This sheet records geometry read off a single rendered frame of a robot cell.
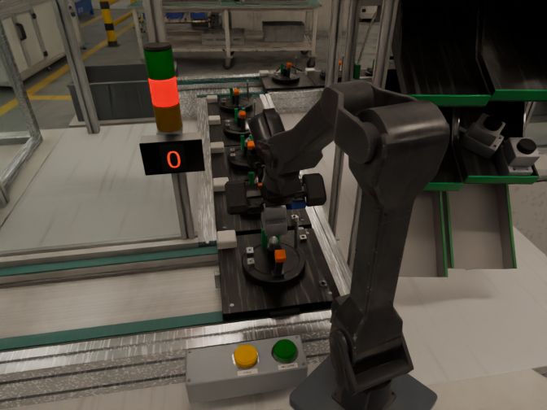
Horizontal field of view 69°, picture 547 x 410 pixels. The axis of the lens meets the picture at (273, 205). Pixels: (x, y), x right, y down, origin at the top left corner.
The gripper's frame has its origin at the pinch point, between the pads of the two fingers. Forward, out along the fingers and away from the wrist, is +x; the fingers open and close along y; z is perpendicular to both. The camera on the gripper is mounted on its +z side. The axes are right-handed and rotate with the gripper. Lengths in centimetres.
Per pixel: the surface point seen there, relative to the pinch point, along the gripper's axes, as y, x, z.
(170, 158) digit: 19.4, -0.6, 11.2
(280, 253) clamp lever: 0.0, -0.2, -10.5
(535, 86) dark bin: -44, -22, 9
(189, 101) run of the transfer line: 20, 85, 81
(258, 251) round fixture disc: 3.1, 12.7, -7.0
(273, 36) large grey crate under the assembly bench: -89, 384, 379
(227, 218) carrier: 8.9, 24.3, 5.1
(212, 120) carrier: 10, 61, 56
